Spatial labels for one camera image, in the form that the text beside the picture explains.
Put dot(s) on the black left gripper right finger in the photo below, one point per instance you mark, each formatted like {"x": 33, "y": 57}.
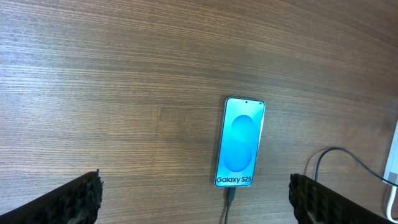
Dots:
{"x": 314, "y": 203}

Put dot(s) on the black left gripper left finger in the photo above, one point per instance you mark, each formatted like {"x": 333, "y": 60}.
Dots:
{"x": 78, "y": 201}

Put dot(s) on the blue screen smartphone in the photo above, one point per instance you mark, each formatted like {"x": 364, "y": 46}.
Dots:
{"x": 240, "y": 138}

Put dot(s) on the white power strip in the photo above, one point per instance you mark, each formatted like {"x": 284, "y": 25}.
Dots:
{"x": 390, "y": 172}

